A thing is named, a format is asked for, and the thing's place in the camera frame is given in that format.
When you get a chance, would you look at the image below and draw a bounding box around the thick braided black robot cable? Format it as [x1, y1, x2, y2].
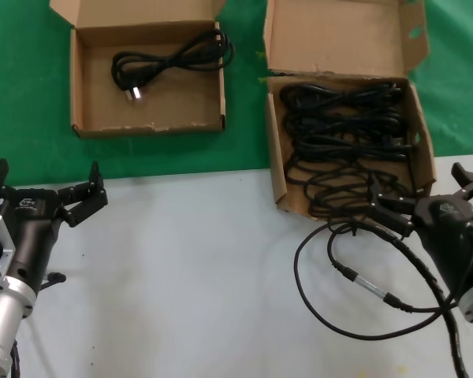
[354, 220, 472, 378]

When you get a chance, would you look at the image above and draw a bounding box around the thin cable with metal connector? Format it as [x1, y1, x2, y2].
[326, 222, 458, 314]

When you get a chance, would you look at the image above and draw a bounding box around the large torn cardboard box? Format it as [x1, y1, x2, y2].
[263, 0, 438, 217]

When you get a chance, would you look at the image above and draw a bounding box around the dark braided left arm cable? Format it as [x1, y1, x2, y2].
[8, 341, 23, 378]

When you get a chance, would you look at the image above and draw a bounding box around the black angled plug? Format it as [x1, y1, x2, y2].
[39, 272, 67, 292]

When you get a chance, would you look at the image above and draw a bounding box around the black cable with three-pin plug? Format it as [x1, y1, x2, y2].
[110, 29, 236, 102]

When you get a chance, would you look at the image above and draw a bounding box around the green table cloth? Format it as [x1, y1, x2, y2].
[0, 0, 473, 188]

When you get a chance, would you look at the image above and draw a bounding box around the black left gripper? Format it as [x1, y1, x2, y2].
[0, 158, 110, 296]

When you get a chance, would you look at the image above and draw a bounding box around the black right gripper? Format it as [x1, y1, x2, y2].
[369, 161, 473, 299]

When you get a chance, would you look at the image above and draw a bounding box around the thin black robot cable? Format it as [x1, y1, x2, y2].
[293, 220, 458, 343]

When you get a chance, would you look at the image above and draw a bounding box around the loose black cable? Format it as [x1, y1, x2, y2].
[285, 155, 415, 221]

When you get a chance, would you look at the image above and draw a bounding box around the smaller square cardboard box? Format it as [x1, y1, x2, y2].
[49, 0, 228, 139]

